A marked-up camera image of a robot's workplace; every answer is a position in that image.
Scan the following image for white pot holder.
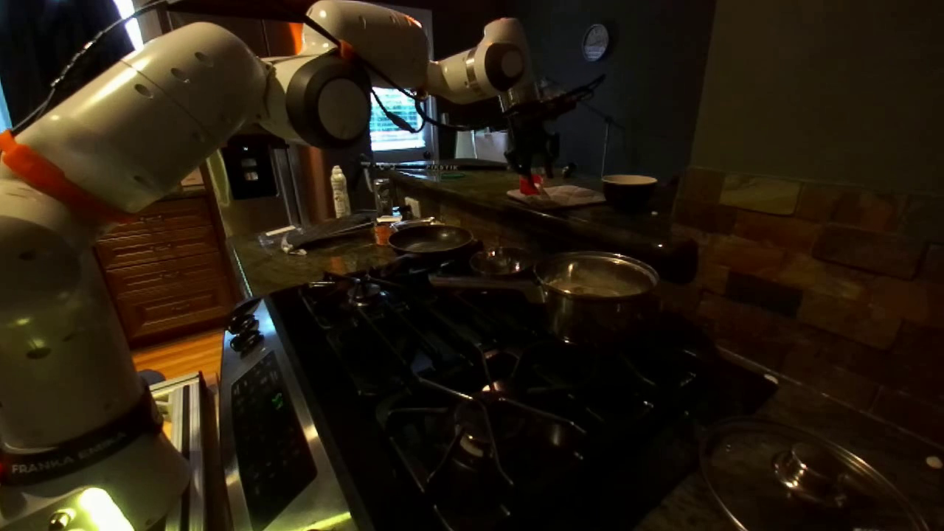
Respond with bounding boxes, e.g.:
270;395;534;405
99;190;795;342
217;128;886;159
507;184;606;209

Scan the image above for steel saucepan with beans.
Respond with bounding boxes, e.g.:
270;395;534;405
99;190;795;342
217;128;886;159
431;252;662;345

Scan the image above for black gas stove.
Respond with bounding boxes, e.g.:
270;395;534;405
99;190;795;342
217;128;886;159
220;268;774;531

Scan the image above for wooden drawer cabinet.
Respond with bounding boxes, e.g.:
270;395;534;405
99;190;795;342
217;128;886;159
94;193;236;345

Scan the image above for orange plastic cup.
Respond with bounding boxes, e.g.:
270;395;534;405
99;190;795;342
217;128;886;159
521;173;543;194

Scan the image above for white bottle on counter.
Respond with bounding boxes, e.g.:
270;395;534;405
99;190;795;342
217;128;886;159
332;166;353;218

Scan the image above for glass pot lid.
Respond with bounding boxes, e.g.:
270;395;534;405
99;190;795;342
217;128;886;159
701;421;931;531

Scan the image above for dark bowl on counter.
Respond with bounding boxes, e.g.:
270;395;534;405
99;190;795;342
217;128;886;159
603;173;659;213

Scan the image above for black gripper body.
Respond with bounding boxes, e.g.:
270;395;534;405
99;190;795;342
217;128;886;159
506;85;591;176

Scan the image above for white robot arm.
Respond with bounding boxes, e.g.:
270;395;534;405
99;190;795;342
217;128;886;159
0;0;577;531

